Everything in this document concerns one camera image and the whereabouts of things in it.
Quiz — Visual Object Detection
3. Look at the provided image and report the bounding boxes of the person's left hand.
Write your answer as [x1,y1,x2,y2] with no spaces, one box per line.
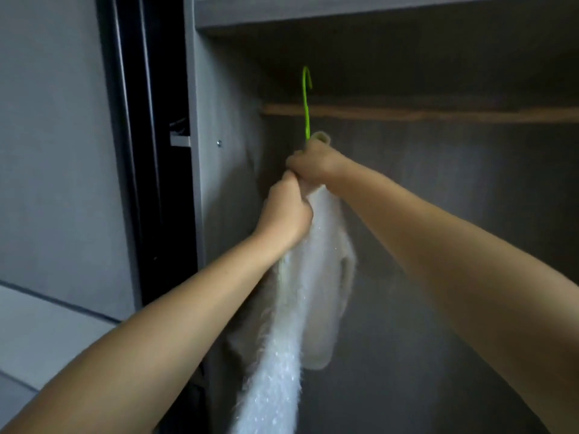
[253,169,315,250]

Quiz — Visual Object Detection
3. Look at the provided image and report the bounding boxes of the person's right hand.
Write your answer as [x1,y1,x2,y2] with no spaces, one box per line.
[286,135,349,197]

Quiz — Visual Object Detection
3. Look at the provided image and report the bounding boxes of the green hanger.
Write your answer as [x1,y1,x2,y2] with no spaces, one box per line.
[300,66,316,143]

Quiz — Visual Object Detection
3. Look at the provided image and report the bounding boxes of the white fluffy sweater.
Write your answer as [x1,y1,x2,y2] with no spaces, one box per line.
[226,131,358,434]

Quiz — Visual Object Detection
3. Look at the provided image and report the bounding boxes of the grey wardrobe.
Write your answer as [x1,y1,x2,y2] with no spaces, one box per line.
[0,0,579,434]

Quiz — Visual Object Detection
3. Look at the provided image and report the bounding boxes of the person's left forearm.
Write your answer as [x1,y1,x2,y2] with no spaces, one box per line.
[0,225,300,434]

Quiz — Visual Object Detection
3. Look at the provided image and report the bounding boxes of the person's right forearm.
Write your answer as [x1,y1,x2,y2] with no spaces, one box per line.
[330,162,579,434]

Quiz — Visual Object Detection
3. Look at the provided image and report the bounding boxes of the wooden hanging rod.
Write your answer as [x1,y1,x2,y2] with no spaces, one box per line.
[261,104,579,125]

